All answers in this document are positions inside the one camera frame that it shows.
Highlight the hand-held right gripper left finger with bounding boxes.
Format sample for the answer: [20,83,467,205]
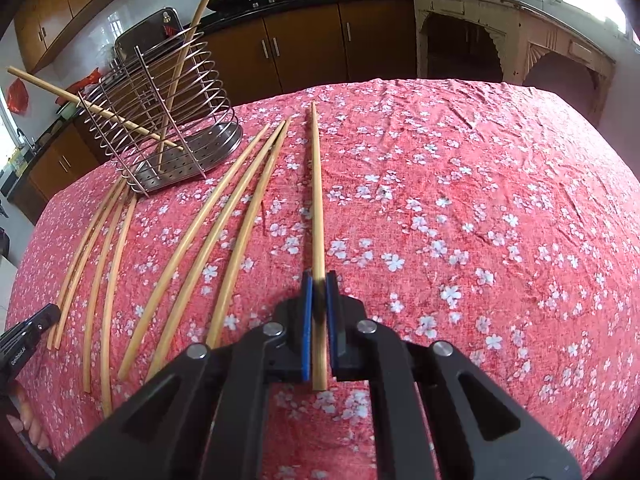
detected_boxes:
[55,270,316,480]

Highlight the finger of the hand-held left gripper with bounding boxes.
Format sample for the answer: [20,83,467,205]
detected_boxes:
[0,304,62,358]

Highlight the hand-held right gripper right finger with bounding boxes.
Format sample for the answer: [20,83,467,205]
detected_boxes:
[324,270,583,480]

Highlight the steel wire chopstick holder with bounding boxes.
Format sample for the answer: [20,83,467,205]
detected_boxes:
[75,6,244,198]

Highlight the person's left hand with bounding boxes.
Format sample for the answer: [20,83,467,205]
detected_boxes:
[7,381,52,451]

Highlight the red floral tablecloth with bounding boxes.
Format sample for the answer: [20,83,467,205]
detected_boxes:
[6,77,640,480]

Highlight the red hanging plastic bag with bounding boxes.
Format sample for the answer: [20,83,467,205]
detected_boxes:
[6,79,29,114]

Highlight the red bag on dishes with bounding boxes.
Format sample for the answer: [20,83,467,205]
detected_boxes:
[66,69,102,95]

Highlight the white carved wooden sideboard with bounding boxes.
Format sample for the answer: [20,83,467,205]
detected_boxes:
[410,0,617,128]

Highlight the brown wall kitchen cabinets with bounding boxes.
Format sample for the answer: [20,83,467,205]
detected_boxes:
[12,0,142,75]

